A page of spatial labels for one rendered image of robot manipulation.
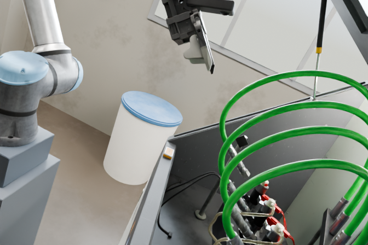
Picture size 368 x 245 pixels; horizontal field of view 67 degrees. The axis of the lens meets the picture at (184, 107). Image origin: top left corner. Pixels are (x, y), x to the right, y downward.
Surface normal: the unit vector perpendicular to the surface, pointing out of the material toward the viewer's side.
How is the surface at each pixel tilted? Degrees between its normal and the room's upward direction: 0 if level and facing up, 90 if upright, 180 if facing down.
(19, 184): 0
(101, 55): 90
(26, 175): 0
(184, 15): 77
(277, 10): 90
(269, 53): 90
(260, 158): 90
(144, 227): 0
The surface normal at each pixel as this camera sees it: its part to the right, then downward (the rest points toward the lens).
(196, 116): -0.22, 0.25
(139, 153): 0.13, 0.47
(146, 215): 0.40, -0.86
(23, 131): 0.86, 0.22
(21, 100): 0.57, 0.51
